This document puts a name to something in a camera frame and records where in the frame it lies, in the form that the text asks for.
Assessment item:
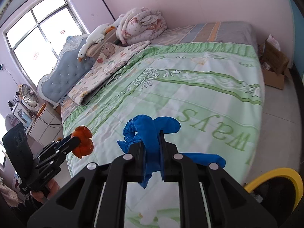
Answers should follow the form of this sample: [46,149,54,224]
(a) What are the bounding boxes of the blue rubber glove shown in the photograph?
[116,114,227,189]

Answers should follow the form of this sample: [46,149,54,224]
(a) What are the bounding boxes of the orange trash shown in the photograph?
[71,126,94,160]

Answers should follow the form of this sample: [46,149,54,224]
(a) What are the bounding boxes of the yellow rimmed black trash bin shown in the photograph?
[244,167,303,224]

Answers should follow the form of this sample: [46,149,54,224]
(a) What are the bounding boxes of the person's left hand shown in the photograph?
[30,179,60,203]

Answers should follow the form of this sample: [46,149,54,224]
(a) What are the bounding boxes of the white bedside cabinet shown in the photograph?
[27,102,63,147]

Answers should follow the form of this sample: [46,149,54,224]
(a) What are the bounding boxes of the electric fan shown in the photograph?
[19,84,39,112]

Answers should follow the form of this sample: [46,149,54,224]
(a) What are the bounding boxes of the green patterned bed quilt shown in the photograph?
[62,42,266,228]

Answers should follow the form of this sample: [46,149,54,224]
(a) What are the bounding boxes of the blue tufted headboard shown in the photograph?
[37,35,95,107]

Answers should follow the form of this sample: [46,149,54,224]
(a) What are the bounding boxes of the folded bear print blanket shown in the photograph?
[68,41,150,106]

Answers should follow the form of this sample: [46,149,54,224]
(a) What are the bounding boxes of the striped pillow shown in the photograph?
[86,29,120,60]

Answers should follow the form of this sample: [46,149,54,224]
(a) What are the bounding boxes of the white goose plush toy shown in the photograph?
[78,23,115,62]

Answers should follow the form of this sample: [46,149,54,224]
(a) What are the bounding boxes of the rolled pink floral comforter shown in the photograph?
[114,7,167,45]

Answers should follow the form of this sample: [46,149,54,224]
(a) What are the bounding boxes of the open flat cardboard box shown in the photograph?
[262,68,292,90]

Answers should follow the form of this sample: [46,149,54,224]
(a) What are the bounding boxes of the brown cardboard box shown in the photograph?
[259,35,289,75]

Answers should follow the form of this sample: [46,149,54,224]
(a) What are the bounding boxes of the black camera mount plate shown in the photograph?
[3,123,33,185]

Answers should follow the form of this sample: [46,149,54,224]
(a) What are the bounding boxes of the window with metal frame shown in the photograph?
[4,0,85,86]

